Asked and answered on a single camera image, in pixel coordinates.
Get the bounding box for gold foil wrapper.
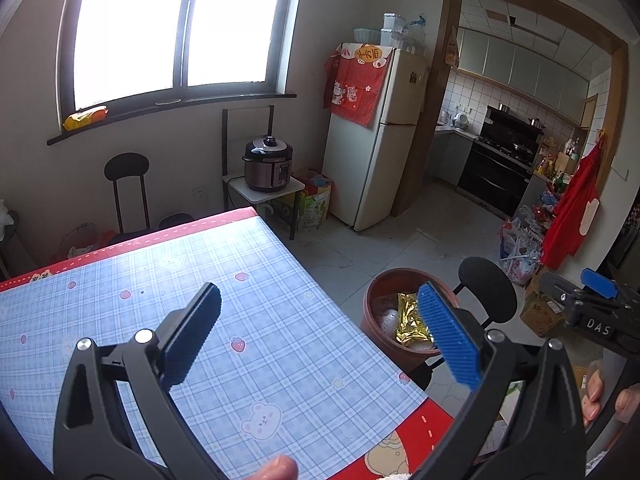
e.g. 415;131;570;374
396;292;434;347

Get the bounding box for white bubble wrap roll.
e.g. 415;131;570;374
378;309;399;339

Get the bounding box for black kitchen stove oven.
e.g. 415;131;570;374
457;106;542;218

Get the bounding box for right hand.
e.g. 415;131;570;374
580;368;639;428

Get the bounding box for left hand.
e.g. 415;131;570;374
247;455;298;480

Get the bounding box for cardboard box on floor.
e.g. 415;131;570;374
520;292;565;338

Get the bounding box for red apron hanging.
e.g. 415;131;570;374
540;134;605;270

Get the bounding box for black chair near bin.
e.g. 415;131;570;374
416;257;518;391

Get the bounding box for blue plaid tablecloth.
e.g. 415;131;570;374
1;210;452;479

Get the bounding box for black round stool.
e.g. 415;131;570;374
103;152;152;235

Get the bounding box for white folding side table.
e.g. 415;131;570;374
222;174;305;240

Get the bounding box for white refrigerator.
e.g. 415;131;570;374
322;47;430;232

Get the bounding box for green printed shopping bag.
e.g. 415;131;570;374
293;168;333;231

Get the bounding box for yellow bag on windowsill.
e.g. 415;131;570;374
62;105;108;132

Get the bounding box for silver black pressure cooker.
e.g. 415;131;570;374
242;134;293;192

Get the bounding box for red cloth on refrigerator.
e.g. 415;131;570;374
323;42;394;127

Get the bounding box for window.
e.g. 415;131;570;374
48;0;297;145

